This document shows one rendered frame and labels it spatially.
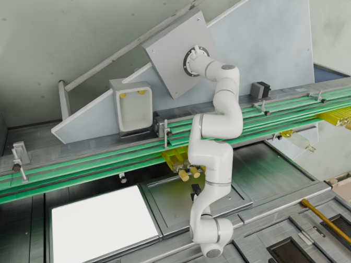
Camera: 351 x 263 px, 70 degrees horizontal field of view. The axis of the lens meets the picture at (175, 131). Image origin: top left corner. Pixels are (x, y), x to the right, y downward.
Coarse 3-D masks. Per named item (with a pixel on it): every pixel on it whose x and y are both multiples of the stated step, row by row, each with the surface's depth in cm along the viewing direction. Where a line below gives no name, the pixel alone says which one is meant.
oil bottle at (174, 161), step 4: (160, 152) 134; (164, 152) 128; (168, 152) 127; (172, 152) 127; (176, 152) 128; (164, 156) 130; (168, 156) 125; (172, 156) 125; (176, 156) 125; (168, 160) 125; (172, 160) 122; (176, 160) 122; (180, 160) 122; (168, 164) 126; (172, 164) 120; (176, 164) 119; (180, 164) 120; (172, 168) 121; (176, 168) 119; (176, 172) 121
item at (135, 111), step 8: (136, 88) 118; (144, 88) 119; (128, 96) 126; (136, 96) 127; (144, 96) 129; (120, 104) 126; (128, 104) 128; (136, 104) 130; (144, 104) 132; (120, 112) 120; (128, 112) 130; (136, 112) 132; (144, 112) 134; (152, 112) 128; (120, 120) 122; (128, 120) 132; (136, 120) 134; (144, 120) 134; (152, 120) 130; (120, 128) 125; (128, 128) 127; (136, 128) 129
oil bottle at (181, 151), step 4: (176, 148) 130; (180, 148) 130; (184, 148) 130; (180, 152) 127; (184, 152) 127; (180, 156) 125; (184, 156) 125; (184, 160) 122; (188, 160) 122; (184, 164) 122; (188, 164) 121; (184, 168) 123
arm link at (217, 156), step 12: (192, 132) 83; (192, 144) 80; (204, 144) 79; (216, 144) 78; (228, 144) 79; (192, 156) 79; (204, 156) 78; (216, 156) 77; (228, 156) 77; (216, 168) 77; (228, 168) 77; (216, 180) 77; (228, 180) 78
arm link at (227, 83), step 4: (220, 80) 98; (224, 80) 96; (228, 80) 96; (232, 80) 97; (220, 84) 95; (224, 84) 93; (228, 84) 93; (232, 84) 94; (236, 84) 97; (216, 88) 95; (220, 88) 91; (224, 88) 90; (228, 88) 90; (232, 88) 92; (236, 88) 95; (236, 92) 93; (236, 96) 91; (216, 112) 103
